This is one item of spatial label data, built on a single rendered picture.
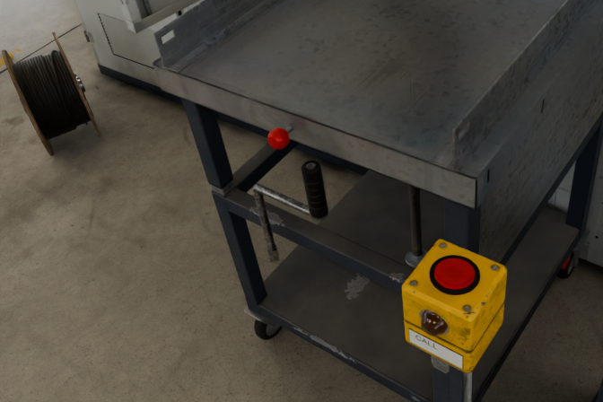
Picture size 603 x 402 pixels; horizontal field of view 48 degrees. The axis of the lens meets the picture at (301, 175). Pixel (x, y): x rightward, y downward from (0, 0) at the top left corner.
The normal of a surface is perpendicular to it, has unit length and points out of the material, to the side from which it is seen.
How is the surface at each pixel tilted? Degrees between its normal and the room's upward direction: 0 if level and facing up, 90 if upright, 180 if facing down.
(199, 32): 90
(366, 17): 0
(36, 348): 0
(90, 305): 0
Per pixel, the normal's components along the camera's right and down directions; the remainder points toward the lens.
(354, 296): -0.15, -0.74
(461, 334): -0.60, 0.61
